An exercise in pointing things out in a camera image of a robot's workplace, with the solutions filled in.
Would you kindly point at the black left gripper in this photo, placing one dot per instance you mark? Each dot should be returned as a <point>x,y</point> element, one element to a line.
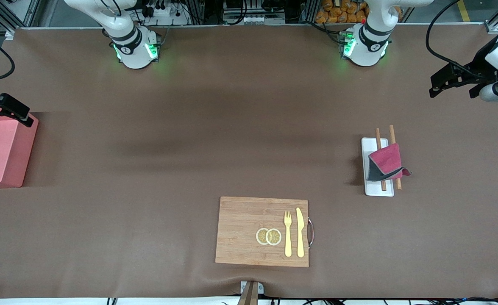
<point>480,70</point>

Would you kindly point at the red cloth grey underside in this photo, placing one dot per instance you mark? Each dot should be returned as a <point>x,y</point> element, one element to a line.
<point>388,159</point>

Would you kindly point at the pink plastic bin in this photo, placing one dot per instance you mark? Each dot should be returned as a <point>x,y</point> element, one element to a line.
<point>3,156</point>

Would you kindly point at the brown wooden rod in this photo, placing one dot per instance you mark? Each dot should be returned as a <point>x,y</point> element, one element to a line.
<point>392,133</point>
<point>377,137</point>

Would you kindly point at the white rack base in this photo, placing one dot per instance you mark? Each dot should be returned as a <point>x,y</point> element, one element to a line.
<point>369,146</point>

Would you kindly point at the orange bread pile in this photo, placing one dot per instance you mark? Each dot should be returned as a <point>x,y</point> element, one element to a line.
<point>338,12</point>

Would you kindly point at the brown table cover mat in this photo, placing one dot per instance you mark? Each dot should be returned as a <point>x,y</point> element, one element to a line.
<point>147,212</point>

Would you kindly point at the white power strip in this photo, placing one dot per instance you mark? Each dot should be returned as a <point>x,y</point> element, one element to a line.
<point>164,12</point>

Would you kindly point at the yellow knife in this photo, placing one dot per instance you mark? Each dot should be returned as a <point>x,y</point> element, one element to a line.
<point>300,233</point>

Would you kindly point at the yellow fork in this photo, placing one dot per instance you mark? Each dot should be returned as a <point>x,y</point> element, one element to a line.
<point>288,241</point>

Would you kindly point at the lemon slice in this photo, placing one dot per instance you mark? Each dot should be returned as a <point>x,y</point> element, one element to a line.
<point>274,237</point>
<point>260,236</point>

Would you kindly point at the wooden cutting board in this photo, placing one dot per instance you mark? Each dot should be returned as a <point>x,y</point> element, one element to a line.
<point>240,233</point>

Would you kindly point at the grey metal mount plate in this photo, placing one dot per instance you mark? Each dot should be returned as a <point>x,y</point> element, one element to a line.
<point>260,288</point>

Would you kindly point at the brown mount post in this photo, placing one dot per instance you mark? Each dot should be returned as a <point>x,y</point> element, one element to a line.
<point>248,296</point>

